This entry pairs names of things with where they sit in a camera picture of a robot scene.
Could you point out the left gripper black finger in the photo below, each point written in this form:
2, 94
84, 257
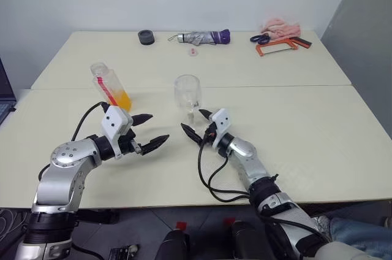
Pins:
141, 118
154, 145

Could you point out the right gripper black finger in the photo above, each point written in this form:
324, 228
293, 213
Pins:
206, 115
192, 133

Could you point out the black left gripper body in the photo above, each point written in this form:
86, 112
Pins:
128, 146

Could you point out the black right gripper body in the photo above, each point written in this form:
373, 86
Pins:
209, 131

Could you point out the bottle with orange juice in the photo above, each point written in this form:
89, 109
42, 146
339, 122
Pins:
121, 99

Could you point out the clear wine glass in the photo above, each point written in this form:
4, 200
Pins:
186, 91

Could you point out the white pink bottle cap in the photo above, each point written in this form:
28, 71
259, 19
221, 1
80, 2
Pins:
193, 51

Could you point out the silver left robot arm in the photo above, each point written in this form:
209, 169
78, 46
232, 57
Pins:
62, 174

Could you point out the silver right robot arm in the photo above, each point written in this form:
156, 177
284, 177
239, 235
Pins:
254, 166

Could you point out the black table foot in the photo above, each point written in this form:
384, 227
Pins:
98, 216

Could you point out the folded silver purple umbrella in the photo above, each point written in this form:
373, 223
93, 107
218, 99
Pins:
200, 37

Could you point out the orange hacksaw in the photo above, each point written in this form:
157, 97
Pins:
259, 51

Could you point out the red tag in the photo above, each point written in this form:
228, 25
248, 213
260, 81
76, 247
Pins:
181, 225
229, 221

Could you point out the dark blue scissors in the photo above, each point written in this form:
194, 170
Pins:
259, 39

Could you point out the dark rounded shape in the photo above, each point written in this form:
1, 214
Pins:
246, 240
173, 246

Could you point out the small black floor device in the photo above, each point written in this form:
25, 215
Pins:
122, 252

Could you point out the pink fluffy cloth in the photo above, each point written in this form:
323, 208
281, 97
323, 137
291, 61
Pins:
281, 28

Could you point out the dark laptop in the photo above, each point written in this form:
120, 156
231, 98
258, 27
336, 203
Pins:
4, 100

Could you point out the grey glittery shoe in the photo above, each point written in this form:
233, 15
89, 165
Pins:
321, 224

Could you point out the person leg in blue jeans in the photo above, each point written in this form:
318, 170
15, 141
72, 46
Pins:
358, 234

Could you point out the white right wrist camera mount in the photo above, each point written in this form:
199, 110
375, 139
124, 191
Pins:
221, 122

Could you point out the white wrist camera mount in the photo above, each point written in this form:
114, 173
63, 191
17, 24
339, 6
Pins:
221, 122
114, 122

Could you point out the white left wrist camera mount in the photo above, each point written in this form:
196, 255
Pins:
114, 122

